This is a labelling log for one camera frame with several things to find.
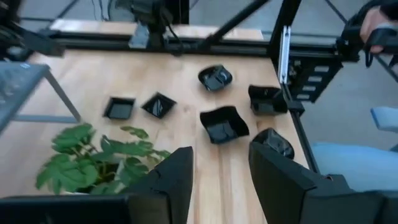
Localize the silver metal bracket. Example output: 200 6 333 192
277 25 292 85

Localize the green plant in white pot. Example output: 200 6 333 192
35 123 172 196

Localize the person's hand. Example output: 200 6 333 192
359 6 398 54

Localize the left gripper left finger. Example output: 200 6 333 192
126 146 195 224

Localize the small square black plate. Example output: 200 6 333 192
141 91 178 120
103 96 136 121

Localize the black slotted bracket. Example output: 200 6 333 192
287 52 345 103

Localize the wavy square black plate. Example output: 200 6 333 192
248 84 289 116
199 105 251 145

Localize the grey perforated metal shelf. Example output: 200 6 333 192
0 60 83 134

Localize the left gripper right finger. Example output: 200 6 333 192
248 141 318 224

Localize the leaf-shaped black plate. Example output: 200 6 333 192
251 127 295 161
197 63 234 93

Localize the black leader arm handle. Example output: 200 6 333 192
337 0 398 68

